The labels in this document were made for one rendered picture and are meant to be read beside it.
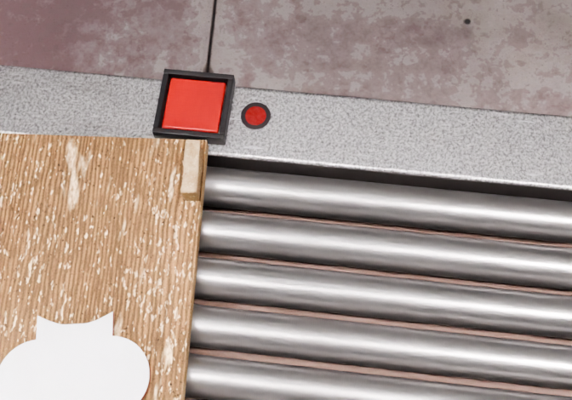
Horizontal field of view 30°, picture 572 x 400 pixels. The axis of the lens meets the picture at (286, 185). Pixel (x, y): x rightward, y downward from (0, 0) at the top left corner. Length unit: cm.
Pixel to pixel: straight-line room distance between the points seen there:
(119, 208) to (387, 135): 29
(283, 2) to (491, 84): 47
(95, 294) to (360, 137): 32
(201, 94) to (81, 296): 25
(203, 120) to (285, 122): 9
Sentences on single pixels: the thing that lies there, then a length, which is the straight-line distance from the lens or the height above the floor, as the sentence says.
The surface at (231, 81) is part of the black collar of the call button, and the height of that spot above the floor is 93.
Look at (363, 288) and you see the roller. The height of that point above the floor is 92.
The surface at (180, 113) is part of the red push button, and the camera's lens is 113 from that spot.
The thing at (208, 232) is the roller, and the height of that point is 92.
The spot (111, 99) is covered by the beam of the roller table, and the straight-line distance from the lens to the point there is 117.
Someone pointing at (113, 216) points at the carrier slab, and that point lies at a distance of 109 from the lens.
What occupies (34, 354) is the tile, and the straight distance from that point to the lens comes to 105.
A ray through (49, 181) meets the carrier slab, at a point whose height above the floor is 94.
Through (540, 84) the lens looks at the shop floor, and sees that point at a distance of 222.
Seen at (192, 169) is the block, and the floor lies 96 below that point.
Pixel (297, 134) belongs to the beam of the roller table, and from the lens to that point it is 112.
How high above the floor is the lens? 192
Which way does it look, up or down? 67 degrees down
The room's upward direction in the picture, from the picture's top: 7 degrees counter-clockwise
